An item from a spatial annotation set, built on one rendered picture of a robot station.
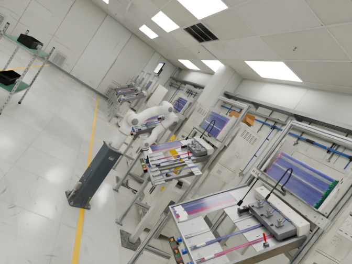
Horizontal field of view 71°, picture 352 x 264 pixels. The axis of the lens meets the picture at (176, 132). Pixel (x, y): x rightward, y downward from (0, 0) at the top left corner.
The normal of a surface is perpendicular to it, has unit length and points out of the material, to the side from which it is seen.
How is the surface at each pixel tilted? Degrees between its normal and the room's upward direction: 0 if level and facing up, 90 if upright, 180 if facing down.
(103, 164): 90
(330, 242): 90
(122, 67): 90
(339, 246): 90
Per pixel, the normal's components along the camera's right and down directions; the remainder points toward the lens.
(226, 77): 0.27, 0.28
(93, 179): 0.52, 0.43
